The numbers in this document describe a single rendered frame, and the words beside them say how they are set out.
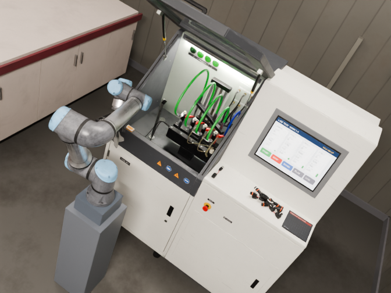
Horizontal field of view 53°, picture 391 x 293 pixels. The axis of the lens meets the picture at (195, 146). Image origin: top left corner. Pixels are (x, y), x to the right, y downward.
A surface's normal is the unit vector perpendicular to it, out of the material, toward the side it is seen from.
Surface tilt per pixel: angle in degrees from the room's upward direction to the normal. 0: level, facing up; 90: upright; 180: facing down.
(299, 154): 76
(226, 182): 0
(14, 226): 0
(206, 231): 90
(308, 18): 90
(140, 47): 90
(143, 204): 90
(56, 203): 0
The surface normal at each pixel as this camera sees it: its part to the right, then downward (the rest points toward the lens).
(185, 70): -0.49, 0.46
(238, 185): 0.31, -0.71
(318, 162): -0.40, 0.28
